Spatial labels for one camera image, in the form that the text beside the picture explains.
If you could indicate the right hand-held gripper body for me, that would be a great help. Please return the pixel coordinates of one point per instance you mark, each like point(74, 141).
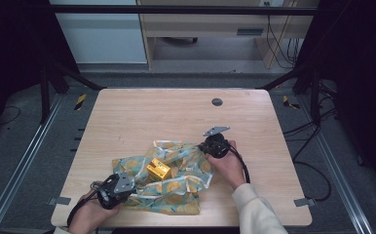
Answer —
point(217, 146)

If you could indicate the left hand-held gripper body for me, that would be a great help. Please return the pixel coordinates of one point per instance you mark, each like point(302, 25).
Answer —
point(116, 191)

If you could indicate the teal bag with orange print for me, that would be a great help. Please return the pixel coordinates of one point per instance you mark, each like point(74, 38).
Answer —
point(176, 188)

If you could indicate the small yellow box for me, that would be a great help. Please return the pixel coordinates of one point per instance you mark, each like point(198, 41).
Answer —
point(158, 169)

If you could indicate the person's right hand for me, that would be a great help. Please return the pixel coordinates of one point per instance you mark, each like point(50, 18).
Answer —
point(228, 169)

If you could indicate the person's left hand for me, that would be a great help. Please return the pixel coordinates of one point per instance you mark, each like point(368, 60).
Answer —
point(88, 216)

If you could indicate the grey round table grommet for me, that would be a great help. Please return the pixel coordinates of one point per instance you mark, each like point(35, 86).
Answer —
point(217, 102)

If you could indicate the yellow black tape piece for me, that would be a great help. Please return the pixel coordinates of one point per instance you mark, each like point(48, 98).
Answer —
point(287, 102)
point(80, 101)

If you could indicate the light wooden desk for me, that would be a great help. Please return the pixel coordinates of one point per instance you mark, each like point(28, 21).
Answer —
point(202, 24)

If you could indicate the white cabinet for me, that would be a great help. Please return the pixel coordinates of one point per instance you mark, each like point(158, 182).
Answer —
point(101, 35)

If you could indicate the black curtain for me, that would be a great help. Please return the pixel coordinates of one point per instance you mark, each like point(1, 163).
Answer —
point(364, 81)
point(10, 58)

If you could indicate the grey metal bracket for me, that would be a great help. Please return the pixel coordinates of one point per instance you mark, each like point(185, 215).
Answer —
point(304, 202)
point(59, 201)

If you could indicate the aluminium floor rail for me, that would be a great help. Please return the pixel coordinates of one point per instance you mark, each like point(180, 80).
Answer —
point(338, 169)
point(23, 156)

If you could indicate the black frame strut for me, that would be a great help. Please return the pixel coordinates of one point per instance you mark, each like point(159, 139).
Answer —
point(75, 78)
point(312, 94)

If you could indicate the black horizontal frame bar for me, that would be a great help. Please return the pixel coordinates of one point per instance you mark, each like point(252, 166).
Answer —
point(176, 10)

